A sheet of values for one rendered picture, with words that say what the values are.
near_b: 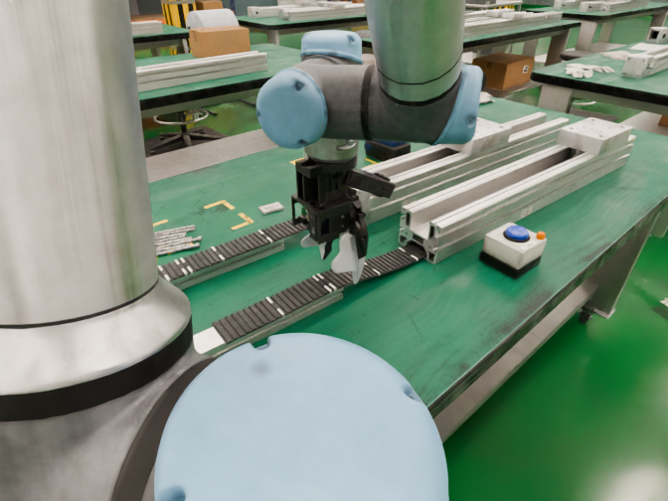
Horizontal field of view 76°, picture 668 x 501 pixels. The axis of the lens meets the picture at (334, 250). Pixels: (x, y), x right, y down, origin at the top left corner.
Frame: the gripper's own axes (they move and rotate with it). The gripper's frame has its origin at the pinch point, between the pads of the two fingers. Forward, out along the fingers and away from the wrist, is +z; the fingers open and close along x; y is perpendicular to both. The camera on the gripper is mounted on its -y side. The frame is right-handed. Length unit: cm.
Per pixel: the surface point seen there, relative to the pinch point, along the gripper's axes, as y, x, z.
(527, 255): -28.5, 16.9, 0.9
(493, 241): -26.7, 11.0, 0.1
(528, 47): -520, -278, 46
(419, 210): -21.0, -2.3, -2.5
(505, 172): -49.1, -2.5, -2.9
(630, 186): -85, 12, 5
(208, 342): 24.8, 0.6, 2.6
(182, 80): -35, -165, 3
